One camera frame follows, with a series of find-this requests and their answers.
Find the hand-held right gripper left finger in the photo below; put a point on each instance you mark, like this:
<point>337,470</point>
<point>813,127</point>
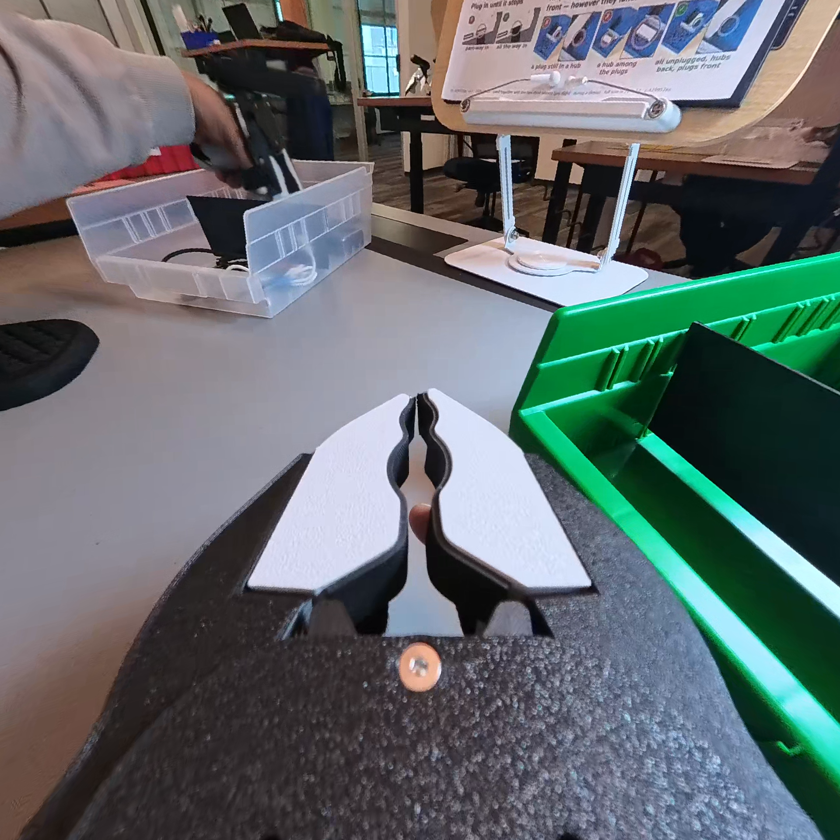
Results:
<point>334,518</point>

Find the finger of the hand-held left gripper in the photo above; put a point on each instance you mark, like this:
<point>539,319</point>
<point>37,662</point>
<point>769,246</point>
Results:
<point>287,174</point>

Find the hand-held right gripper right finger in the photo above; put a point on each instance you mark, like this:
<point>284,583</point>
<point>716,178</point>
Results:
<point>505,518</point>

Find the clear plastic bin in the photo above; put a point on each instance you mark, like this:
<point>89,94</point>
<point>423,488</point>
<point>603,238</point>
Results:
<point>197,282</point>

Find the green plastic bin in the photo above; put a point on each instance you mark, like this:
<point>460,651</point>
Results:
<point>590,394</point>

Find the person's left forearm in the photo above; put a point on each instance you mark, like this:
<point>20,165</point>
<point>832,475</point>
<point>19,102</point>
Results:
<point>85,111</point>

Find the person's left hand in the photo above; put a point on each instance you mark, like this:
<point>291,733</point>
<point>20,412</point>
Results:
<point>216,131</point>

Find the person's right hand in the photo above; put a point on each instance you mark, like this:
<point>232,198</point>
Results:
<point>420,522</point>

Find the wooden top desk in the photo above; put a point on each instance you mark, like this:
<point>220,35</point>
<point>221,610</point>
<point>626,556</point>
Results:
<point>394,102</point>
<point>262,46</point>

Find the red plastic bin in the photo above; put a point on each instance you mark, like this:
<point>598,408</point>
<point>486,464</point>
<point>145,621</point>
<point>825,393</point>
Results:
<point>157,161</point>

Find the black office chair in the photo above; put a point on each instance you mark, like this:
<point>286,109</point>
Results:
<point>479,170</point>

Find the black pouch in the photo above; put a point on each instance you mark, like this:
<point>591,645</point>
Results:
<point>39,361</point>

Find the printed instruction sheet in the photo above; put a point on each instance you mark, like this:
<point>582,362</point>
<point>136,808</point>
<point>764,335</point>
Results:
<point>590,52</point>

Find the wooden instruction board stand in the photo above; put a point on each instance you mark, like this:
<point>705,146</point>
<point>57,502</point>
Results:
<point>774,98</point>

